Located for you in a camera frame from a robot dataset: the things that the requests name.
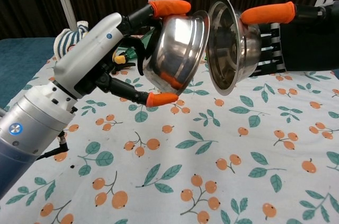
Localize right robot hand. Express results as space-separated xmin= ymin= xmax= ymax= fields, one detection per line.
xmin=239 ymin=1 xmax=339 ymax=78

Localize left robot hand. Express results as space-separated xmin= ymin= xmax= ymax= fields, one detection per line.
xmin=53 ymin=0 xmax=192 ymax=108

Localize floral tablecloth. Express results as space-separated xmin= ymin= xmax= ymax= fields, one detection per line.
xmin=0 ymin=32 xmax=339 ymax=224

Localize striped yellow plush toy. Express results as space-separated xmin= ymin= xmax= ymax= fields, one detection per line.
xmin=52 ymin=21 xmax=136 ymax=75

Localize green plastic bottle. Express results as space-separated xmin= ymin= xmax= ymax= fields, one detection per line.
xmin=118 ymin=32 xmax=154 ymax=59

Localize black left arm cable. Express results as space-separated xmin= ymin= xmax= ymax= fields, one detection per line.
xmin=37 ymin=131 xmax=70 ymax=160

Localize metal bowl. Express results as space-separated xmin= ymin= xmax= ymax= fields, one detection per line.
xmin=142 ymin=10 xmax=210 ymax=97
xmin=205 ymin=0 xmax=263 ymax=96

